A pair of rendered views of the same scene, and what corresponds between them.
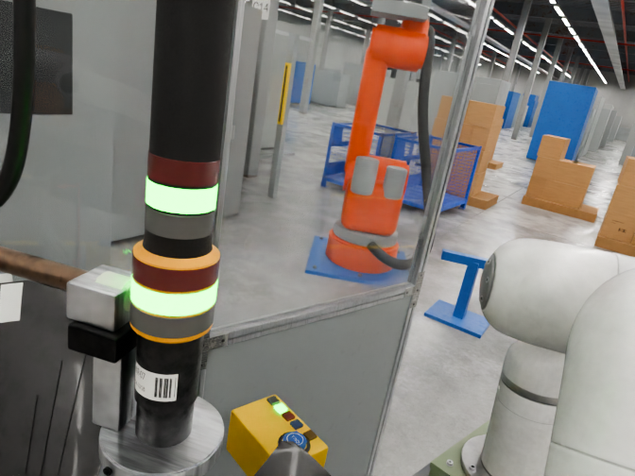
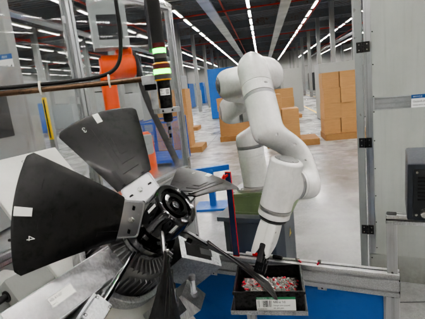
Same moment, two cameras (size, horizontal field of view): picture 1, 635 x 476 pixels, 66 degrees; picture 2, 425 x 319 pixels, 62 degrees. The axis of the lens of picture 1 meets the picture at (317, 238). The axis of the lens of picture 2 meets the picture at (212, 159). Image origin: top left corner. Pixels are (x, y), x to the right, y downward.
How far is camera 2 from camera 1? 0.78 m
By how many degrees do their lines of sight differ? 21
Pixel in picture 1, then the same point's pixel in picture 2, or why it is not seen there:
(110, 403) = (155, 102)
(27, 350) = (109, 126)
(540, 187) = (227, 129)
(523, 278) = (225, 76)
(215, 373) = not seen: hidden behind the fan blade
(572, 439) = (243, 82)
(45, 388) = (120, 132)
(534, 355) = (244, 133)
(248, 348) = not seen: hidden behind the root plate
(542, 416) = (255, 153)
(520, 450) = (253, 170)
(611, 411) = (246, 73)
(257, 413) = not seen: hidden behind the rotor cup
